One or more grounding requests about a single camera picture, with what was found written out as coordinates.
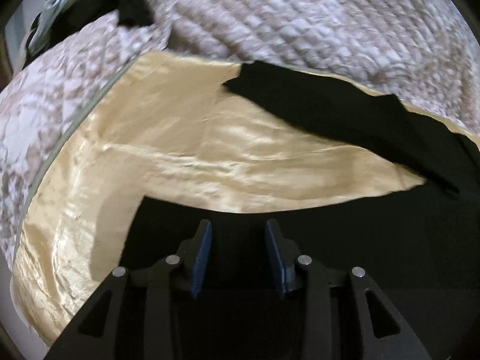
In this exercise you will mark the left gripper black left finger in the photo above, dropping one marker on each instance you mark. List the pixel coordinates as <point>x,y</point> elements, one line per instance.
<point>130,315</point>

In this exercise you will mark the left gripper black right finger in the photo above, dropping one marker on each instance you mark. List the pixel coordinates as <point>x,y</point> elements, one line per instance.
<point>337,314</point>

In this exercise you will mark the black pants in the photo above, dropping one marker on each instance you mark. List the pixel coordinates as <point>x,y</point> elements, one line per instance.
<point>421,245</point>

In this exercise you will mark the golden satin bedsheet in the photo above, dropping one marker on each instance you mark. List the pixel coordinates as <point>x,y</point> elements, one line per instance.
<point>167,129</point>

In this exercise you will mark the quilted floral comforter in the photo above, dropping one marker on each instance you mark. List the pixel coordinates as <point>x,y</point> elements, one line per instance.
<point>422,50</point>

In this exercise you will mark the dark clothes pile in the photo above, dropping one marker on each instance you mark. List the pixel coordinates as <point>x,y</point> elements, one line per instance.
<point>59,19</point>

